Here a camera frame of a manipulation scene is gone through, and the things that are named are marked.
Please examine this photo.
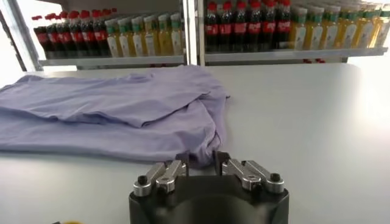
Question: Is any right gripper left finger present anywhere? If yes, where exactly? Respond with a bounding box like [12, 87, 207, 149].
[133, 152, 190, 197]

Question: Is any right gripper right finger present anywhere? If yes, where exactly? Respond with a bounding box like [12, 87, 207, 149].
[213, 150, 286, 195]

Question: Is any purple printed t-shirt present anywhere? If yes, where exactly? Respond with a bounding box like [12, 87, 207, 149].
[0, 64, 231, 170]

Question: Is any grey metal shelf rack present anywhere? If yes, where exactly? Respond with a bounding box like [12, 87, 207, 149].
[5, 0, 191, 71]
[194, 0, 389, 66]

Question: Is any cola bottle red cap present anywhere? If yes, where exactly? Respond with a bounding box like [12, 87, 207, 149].
[57, 12, 74, 58]
[275, 0, 292, 51]
[261, 0, 277, 51]
[91, 9, 111, 57]
[233, 0, 248, 52]
[32, 15, 52, 59]
[68, 10, 86, 57]
[79, 10, 98, 57]
[247, 0, 263, 51]
[218, 1, 234, 52]
[45, 13, 63, 58]
[204, 1, 219, 52]

